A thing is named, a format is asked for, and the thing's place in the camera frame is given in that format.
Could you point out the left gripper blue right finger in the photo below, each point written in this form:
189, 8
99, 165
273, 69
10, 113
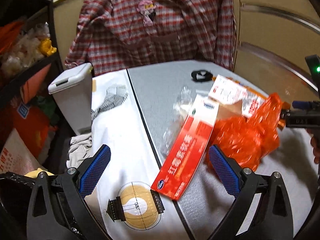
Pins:
227, 170

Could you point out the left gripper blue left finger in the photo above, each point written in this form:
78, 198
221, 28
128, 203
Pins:
91, 169

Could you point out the orange plastic bag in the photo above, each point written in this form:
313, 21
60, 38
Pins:
249, 140

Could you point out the clear plastic bag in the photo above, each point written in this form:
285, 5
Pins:
178, 119

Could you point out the yellow rim trash bucket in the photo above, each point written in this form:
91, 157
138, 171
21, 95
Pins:
34, 174

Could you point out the white small trash bin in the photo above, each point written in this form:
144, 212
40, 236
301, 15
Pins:
72, 92

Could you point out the person's right hand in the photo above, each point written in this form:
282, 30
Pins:
315, 144

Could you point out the grey white cloth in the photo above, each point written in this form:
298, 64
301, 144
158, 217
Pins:
80, 148

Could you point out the red blue package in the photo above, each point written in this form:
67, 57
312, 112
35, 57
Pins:
31, 124

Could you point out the white rice sack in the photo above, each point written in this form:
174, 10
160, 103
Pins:
15, 156

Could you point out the white red medicine box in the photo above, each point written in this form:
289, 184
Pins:
235, 97

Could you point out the yellow plastic bag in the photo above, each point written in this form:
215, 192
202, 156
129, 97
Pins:
46, 47

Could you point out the white plastic bags on shelf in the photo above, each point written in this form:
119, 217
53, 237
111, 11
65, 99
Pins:
25, 50

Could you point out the red plaid shirt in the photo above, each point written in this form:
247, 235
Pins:
119, 34

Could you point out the orange bag on shelf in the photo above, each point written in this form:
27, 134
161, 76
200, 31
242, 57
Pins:
8, 35

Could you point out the black shelf rack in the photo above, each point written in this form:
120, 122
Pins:
31, 85

